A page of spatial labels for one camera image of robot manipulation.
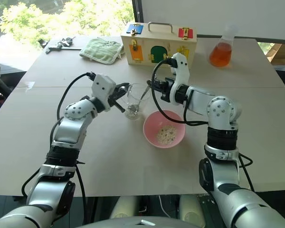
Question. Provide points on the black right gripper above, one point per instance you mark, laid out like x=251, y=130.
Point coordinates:
x=166, y=86

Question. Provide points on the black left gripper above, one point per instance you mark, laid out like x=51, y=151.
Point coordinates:
x=115, y=93

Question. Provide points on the silver metal spoon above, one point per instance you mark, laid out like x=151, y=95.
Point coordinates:
x=142, y=97

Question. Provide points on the clear glass mug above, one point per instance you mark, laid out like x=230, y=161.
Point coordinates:
x=137, y=104

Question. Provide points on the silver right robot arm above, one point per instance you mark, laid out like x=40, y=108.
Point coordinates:
x=223, y=111

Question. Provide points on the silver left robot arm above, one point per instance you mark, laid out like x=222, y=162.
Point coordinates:
x=66, y=133

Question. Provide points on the pink bowl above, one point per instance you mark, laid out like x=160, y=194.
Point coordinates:
x=152, y=133

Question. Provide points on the oatmeal heap in bowl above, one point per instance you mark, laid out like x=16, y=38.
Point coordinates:
x=166, y=135

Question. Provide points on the wooden lock box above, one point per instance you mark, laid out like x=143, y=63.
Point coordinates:
x=145, y=45

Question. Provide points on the green quilted cloth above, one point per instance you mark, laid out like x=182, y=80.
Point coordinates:
x=101, y=51

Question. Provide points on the glass flask with orange liquid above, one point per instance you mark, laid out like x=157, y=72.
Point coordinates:
x=220, y=55

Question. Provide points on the black metal tool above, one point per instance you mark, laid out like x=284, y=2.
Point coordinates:
x=61, y=49

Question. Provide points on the bunch of keys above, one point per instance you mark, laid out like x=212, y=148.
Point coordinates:
x=66, y=42

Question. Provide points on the small black clip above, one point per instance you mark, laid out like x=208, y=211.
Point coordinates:
x=42, y=42

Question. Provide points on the white rounded shape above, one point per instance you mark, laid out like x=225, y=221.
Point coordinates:
x=192, y=209
x=124, y=207

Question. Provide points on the silver robot torso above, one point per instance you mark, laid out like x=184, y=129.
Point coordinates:
x=142, y=223

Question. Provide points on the wooden crate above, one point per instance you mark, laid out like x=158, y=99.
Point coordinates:
x=281, y=53

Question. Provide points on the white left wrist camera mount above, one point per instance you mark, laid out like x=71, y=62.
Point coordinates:
x=102, y=86

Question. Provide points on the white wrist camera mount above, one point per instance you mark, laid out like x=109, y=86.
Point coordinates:
x=102, y=86
x=180, y=71

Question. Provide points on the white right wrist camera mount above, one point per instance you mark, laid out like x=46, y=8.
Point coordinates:
x=180, y=71

